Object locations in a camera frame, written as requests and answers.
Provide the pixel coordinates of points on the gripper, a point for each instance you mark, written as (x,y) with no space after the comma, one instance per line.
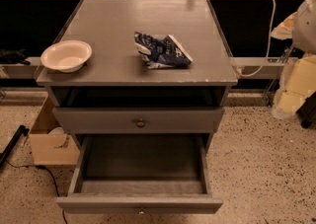
(306,27)

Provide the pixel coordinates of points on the grey drawer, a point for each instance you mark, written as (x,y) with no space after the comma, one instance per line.
(141,174)
(137,120)

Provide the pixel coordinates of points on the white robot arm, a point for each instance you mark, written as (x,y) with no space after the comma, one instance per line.
(298,79)

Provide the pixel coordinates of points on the grey wooden drawer cabinet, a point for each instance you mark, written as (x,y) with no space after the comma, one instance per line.
(116,77)

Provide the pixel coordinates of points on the black cabinet at right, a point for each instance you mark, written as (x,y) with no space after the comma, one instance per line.
(308,111)

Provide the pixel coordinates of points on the blue white chip bag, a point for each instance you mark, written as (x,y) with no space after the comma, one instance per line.
(161,53)

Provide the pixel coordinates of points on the white bowl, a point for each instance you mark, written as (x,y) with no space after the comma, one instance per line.
(66,56)

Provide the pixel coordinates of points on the cardboard box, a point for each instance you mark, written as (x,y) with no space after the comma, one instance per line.
(50,144)

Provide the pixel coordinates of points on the black bar on floor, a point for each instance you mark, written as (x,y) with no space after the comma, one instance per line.
(22,130)

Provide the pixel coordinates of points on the black cloth on rail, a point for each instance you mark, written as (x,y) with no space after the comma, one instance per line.
(13,57)

